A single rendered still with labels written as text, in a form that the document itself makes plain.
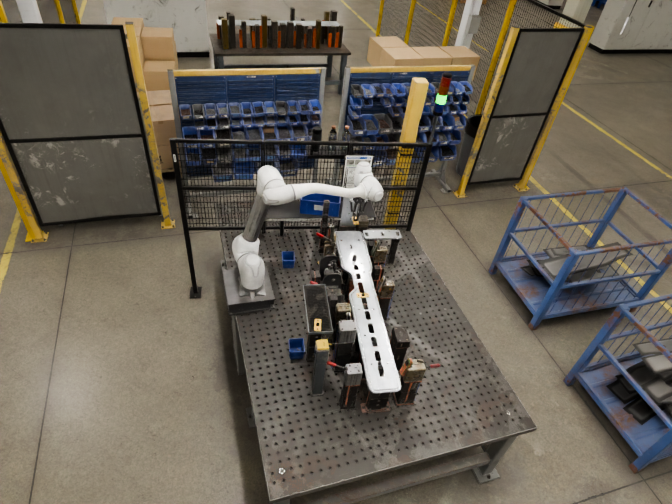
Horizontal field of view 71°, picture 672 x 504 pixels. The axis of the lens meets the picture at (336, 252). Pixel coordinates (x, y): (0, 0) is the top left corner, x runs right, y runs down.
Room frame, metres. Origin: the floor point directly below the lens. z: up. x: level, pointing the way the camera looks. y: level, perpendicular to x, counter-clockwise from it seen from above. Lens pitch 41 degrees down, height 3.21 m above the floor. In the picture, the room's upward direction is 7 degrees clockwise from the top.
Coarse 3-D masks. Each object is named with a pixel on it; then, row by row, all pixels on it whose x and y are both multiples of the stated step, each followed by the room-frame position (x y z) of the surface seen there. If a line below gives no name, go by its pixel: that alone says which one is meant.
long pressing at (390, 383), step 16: (336, 240) 2.63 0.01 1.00; (352, 240) 2.66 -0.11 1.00; (352, 256) 2.48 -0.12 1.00; (368, 256) 2.51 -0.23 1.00; (352, 272) 2.32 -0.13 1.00; (368, 272) 2.34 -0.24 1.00; (368, 288) 2.19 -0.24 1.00; (352, 304) 2.02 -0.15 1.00; (368, 304) 2.04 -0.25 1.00; (368, 320) 1.91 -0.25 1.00; (368, 336) 1.79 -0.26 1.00; (384, 336) 1.80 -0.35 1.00; (368, 352) 1.67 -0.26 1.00; (384, 352) 1.68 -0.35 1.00; (368, 368) 1.56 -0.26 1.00; (384, 368) 1.57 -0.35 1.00; (368, 384) 1.45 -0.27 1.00; (384, 384) 1.47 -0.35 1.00; (400, 384) 1.48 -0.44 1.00
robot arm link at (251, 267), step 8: (248, 256) 2.25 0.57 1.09; (256, 256) 2.27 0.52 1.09; (240, 264) 2.24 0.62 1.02; (248, 264) 2.19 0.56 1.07; (256, 264) 2.20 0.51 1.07; (240, 272) 2.21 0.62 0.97; (248, 272) 2.17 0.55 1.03; (256, 272) 2.18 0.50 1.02; (264, 272) 2.25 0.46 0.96; (248, 280) 2.16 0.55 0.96; (256, 280) 2.17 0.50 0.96; (248, 288) 2.17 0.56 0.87; (256, 288) 2.18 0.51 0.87
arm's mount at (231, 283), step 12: (228, 276) 2.30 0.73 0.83; (264, 276) 2.36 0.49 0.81; (228, 288) 2.19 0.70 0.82; (264, 288) 2.25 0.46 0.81; (228, 300) 2.09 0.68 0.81; (240, 300) 2.11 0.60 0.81; (252, 300) 2.13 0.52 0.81; (264, 300) 2.14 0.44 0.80; (228, 312) 2.08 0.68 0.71; (240, 312) 2.09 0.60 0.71
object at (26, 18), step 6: (18, 0) 5.13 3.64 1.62; (24, 0) 5.15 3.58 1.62; (30, 0) 5.18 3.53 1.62; (18, 6) 5.13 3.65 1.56; (24, 6) 5.15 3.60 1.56; (30, 6) 5.17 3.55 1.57; (36, 6) 5.26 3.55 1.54; (24, 12) 5.14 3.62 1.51; (30, 12) 5.16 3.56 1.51; (36, 12) 5.19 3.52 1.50; (24, 18) 5.13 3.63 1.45; (30, 18) 5.16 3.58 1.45; (36, 18) 5.18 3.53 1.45
